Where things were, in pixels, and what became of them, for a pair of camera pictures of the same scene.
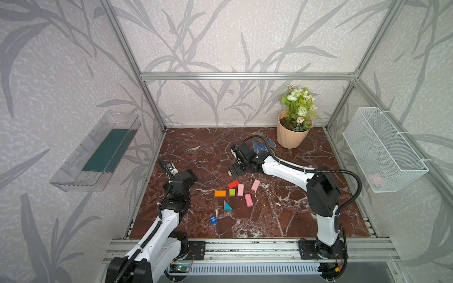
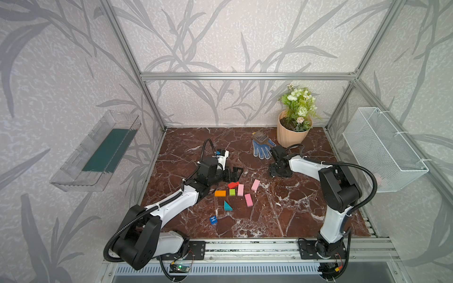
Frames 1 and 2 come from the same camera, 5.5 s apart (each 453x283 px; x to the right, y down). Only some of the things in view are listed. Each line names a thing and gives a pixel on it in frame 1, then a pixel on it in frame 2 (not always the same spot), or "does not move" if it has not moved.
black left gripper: (170, 182) to (228, 173)
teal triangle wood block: (226, 207) does not move
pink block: (248, 200) does not move
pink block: (255, 184) does not move
